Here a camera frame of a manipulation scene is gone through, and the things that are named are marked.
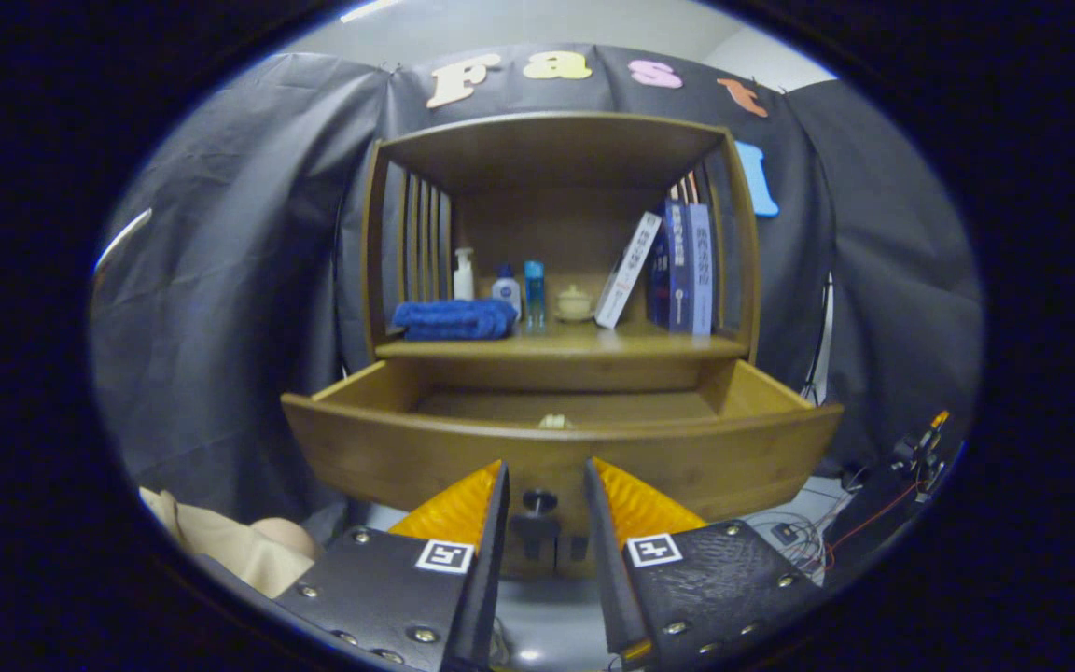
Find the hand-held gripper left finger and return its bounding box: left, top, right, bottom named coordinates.
left=274, top=459, right=511, bottom=672

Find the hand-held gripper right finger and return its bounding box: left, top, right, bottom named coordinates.
left=582, top=456, right=828, bottom=665

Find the wooden drawer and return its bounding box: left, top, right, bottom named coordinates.
left=281, top=357, right=845, bottom=542

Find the wooden countertop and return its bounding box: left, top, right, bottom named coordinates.
left=374, top=317, right=751, bottom=363

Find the wooden cabinet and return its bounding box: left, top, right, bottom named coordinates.
left=360, top=110, right=764, bottom=580

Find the blue folded towel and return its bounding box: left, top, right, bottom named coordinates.
left=391, top=299, right=520, bottom=343

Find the cream lidded teacup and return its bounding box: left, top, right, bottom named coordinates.
left=554, top=284, right=594, bottom=324

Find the white bottle with blue cap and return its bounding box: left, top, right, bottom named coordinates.
left=491, top=263, right=523, bottom=318

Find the clear blue bottle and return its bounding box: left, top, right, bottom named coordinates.
left=524, top=260, right=546, bottom=329

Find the white book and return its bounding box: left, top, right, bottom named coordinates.
left=593, top=211, right=664, bottom=330

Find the dark blue book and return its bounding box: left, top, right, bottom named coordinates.
left=647, top=198, right=692, bottom=334

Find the pale lavender book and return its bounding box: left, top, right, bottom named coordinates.
left=687, top=203, right=716, bottom=337

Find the orange and black clamp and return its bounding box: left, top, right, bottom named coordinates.
left=892, top=409, right=952, bottom=496

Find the tangle of floor cables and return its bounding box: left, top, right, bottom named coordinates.
left=743, top=476, right=874, bottom=575

